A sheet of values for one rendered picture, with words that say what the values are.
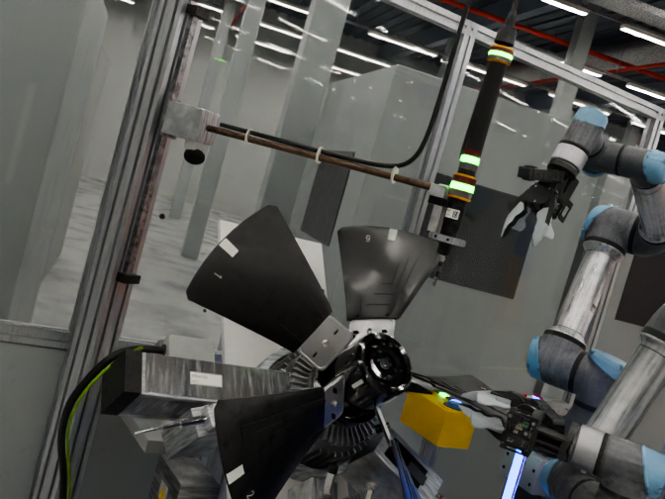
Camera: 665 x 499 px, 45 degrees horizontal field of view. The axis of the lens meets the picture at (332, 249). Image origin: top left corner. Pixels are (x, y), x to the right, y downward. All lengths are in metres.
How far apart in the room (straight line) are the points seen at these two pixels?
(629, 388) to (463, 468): 1.21
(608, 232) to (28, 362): 1.53
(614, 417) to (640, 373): 0.09
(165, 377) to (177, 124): 0.60
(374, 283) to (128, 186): 0.59
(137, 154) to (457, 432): 0.97
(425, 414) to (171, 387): 0.77
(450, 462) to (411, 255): 1.17
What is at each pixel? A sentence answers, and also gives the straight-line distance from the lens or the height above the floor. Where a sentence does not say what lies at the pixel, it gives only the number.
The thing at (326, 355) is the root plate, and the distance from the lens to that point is 1.45.
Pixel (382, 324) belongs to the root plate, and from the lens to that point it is 1.52.
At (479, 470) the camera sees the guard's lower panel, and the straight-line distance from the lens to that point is 2.76.
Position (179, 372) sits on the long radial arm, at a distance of 1.40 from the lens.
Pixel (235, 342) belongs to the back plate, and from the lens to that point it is 1.62.
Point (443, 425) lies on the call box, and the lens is 1.91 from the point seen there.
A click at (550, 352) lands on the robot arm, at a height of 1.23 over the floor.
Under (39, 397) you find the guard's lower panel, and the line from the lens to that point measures 2.04.
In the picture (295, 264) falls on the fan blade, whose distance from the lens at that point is 1.42.
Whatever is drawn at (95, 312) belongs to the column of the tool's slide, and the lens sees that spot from 1.84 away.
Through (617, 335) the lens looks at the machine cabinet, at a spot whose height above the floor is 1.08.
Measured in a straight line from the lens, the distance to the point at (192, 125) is 1.73.
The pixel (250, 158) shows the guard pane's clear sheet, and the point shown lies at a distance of 2.06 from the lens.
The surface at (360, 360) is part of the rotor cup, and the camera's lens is 1.39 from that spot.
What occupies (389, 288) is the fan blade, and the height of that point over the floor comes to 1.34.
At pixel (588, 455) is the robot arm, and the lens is 1.46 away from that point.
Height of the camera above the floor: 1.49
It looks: 4 degrees down
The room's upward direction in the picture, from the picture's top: 16 degrees clockwise
